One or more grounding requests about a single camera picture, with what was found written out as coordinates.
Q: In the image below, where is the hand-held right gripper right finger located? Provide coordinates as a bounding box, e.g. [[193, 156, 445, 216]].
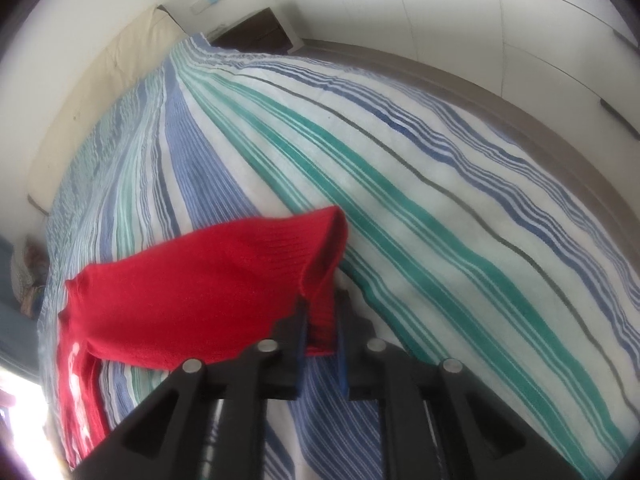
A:
[[336, 290, 583, 480]]

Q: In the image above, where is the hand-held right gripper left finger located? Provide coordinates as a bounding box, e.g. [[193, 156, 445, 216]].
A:
[[70, 297, 308, 480]]

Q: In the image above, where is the red knit sweater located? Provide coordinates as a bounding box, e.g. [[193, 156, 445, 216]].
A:
[[52, 206, 349, 468]]

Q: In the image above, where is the pile of folded clothes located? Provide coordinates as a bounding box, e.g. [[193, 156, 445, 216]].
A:
[[12, 240, 51, 318]]

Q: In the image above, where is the striped bed sheet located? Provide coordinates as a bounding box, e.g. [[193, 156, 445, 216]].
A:
[[37, 32, 640, 480]]

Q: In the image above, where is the cream padded headboard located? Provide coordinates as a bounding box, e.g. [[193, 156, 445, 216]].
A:
[[27, 5, 191, 216]]

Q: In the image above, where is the dark wooden nightstand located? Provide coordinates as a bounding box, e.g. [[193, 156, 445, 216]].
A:
[[207, 7, 293, 56]]

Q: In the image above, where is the white wardrobe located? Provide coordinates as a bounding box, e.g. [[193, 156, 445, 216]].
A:
[[265, 0, 640, 141]]

